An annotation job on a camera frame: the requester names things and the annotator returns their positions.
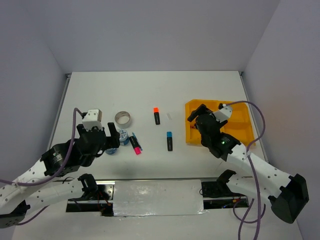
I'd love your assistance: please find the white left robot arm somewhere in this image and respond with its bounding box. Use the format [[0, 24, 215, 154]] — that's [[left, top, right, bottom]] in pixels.
[[0, 122, 120, 229]]

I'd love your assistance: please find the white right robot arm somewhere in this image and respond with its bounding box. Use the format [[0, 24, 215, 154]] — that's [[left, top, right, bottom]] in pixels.
[[187, 103, 309, 224]]

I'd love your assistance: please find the silver tape roll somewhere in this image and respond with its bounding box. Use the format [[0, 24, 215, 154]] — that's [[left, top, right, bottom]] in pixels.
[[114, 111, 132, 129]]

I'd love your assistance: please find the blue pen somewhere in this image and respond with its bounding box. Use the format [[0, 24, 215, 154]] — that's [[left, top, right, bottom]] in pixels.
[[132, 132, 143, 151]]

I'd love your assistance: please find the pink cap highlighter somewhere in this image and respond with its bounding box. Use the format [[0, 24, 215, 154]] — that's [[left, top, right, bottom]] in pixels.
[[129, 136, 141, 155]]

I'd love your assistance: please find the yellow compartment tray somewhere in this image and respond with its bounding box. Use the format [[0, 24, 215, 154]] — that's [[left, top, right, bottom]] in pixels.
[[185, 99, 255, 146]]

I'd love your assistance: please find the blue cap highlighter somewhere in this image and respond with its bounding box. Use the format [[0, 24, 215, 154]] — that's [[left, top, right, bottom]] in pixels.
[[166, 131, 173, 152]]

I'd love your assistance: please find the orange cap highlighter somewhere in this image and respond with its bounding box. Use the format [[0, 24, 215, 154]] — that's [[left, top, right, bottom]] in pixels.
[[153, 107, 161, 125]]

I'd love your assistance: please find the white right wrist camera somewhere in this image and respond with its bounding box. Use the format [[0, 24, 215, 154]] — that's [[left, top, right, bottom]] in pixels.
[[213, 103, 233, 123]]

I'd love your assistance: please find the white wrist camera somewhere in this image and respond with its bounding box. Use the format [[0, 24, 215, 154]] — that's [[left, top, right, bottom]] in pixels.
[[82, 109, 103, 131], [213, 103, 233, 123]]

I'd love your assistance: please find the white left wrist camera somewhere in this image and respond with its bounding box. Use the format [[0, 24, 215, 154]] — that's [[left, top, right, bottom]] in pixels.
[[82, 109, 103, 131]]

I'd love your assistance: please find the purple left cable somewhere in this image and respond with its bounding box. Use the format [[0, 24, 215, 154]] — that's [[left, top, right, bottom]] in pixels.
[[0, 107, 88, 226]]

